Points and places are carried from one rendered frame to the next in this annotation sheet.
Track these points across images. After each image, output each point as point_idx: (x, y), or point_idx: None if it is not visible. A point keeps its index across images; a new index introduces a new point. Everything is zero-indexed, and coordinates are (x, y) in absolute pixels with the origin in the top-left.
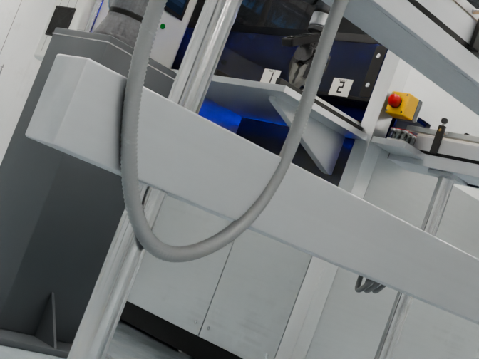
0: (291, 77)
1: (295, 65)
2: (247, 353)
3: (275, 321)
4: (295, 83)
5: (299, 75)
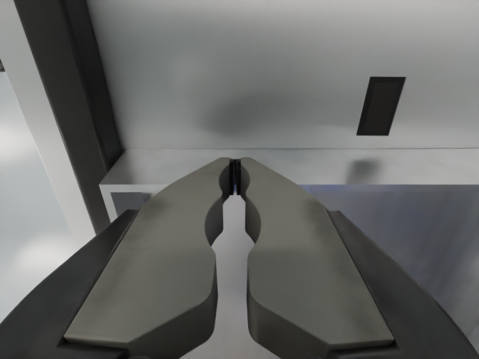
0: (282, 195)
1: (306, 299)
2: None
3: None
4: (203, 167)
5: (189, 214)
